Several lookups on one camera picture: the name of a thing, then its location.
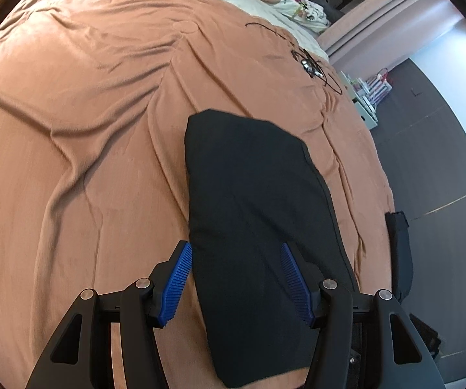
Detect white patterned cloth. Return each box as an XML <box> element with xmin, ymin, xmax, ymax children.
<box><xmin>296</xmin><ymin>1</ymin><xmax>332</xmax><ymax>25</ymax></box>

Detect folded black garment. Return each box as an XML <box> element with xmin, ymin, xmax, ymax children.
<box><xmin>384</xmin><ymin>211</ymin><xmax>415</xmax><ymax>304</ymax></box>

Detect black pants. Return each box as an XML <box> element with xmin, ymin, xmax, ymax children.
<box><xmin>184</xmin><ymin>108</ymin><xmax>359</xmax><ymax>388</ymax></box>

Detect tangled black cable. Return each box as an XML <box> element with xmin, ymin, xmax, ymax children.
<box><xmin>244</xmin><ymin>22</ymin><xmax>344</xmax><ymax>95</ymax></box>

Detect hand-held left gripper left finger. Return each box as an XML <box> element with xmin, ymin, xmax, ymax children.
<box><xmin>25</xmin><ymin>241</ymin><xmax>194</xmax><ymax>389</ymax></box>

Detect pink curtain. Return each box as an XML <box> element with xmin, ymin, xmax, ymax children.
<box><xmin>317</xmin><ymin>0</ymin><xmax>463</xmax><ymax>67</ymax></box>

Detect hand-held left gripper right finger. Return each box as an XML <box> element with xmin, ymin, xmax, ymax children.
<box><xmin>279</xmin><ymin>242</ymin><xmax>445</xmax><ymax>389</ymax></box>

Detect bed with brown duvet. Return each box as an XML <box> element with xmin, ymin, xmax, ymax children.
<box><xmin>0</xmin><ymin>0</ymin><xmax>397</xmax><ymax>389</ymax></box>

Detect red and white bag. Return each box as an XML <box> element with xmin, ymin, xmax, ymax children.
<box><xmin>363</xmin><ymin>68</ymin><xmax>393</xmax><ymax>107</ymax></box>

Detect white nightstand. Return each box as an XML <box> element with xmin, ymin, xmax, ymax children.
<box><xmin>339</xmin><ymin>70</ymin><xmax>380</xmax><ymax>131</ymax></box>

